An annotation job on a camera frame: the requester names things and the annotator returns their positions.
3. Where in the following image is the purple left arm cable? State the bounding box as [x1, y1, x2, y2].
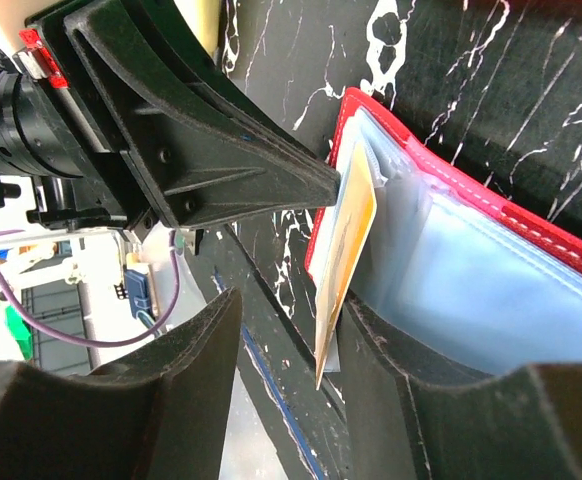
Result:
[0, 227, 182, 349]

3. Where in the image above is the red leather card holder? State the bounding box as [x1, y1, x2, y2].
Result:
[304, 88, 582, 374]

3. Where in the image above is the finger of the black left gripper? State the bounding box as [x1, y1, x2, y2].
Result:
[64, 1, 340, 229]

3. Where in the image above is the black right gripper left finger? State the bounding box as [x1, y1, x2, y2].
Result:
[0, 288, 242, 479]

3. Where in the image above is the gold VIP credit card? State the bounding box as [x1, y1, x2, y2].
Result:
[315, 142, 377, 386]

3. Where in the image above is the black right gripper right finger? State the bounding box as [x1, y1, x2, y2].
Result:
[338, 295, 582, 479]

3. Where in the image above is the cream toy microphone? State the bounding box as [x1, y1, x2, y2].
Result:
[181, 0, 221, 55]

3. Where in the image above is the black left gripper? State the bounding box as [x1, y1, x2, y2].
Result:
[0, 19, 152, 236]

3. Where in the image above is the blue wallet on floor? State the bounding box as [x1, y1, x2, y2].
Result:
[124, 269, 156, 321]

